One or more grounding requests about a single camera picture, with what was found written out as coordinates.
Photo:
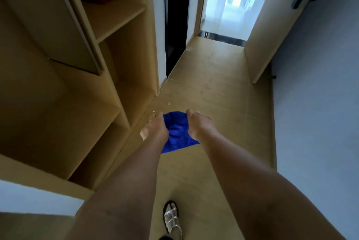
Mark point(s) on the person's left hand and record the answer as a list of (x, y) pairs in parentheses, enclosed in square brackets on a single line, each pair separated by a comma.
[(155, 129)]

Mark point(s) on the person's right hand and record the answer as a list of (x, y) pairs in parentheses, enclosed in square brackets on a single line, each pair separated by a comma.
[(200, 124)]

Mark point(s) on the blue microfibre cloth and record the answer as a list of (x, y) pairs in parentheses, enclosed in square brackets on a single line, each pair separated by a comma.
[(176, 133)]

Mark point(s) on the light wooden wardrobe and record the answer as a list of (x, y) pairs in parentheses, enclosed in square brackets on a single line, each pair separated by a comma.
[(42, 99)]

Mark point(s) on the person's right forearm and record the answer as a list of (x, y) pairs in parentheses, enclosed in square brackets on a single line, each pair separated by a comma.
[(252, 192)]

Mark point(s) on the person's left forearm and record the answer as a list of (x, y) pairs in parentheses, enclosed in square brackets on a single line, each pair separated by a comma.
[(126, 197)]

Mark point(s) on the light wooden room door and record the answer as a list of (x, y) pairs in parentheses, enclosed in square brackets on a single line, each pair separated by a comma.
[(266, 23)]

